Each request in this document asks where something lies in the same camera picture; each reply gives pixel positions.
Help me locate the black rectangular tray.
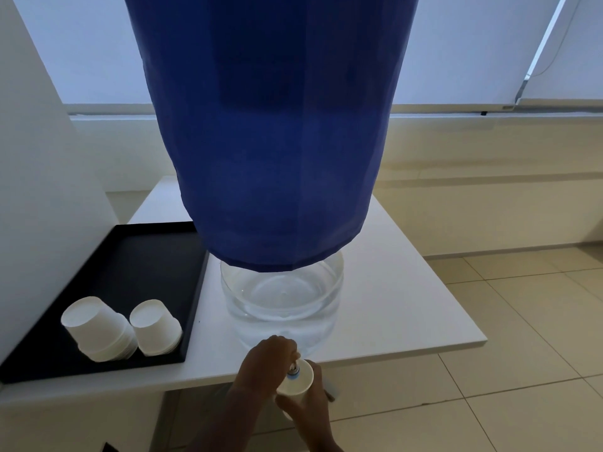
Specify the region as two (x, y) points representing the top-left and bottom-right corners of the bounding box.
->
(0, 221), (210, 385)

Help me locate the person's left forearm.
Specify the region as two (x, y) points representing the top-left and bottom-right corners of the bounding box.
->
(187, 385), (264, 452)

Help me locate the white disposable drinking cup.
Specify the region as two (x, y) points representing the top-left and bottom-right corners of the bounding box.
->
(275, 358), (315, 421)

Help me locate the narrow white roller blind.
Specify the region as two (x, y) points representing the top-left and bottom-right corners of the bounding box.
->
(517, 0), (603, 108)

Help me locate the wide white roller blind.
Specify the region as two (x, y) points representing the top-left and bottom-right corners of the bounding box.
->
(9, 0), (568, 114)

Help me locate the person's right forearm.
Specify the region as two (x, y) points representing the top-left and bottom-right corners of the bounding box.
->
(297, 424), (345, 452)

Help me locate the person's left hand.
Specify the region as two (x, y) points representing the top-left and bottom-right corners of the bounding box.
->
(234, 335), (302, 401)

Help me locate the person's right hand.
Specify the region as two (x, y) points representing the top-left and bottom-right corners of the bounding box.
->
(274, 360), (336, 439)

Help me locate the clear water dispenser jug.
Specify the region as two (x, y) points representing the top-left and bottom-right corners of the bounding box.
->
(220, 249), (345, 353)

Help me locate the blue cloth jug cover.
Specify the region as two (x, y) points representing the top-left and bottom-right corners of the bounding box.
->
(122, 0), (420, 273)

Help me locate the thin white blind cord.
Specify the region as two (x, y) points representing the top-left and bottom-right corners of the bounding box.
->
(531, 0), (581, 81)

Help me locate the stack of white paper cups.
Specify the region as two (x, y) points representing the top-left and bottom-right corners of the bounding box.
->
(60, 296), (139, 363)
(129, 299), (183, 358)

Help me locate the small blue white tap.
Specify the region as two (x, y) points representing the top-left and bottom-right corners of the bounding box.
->
(286, 350), (305, 380)

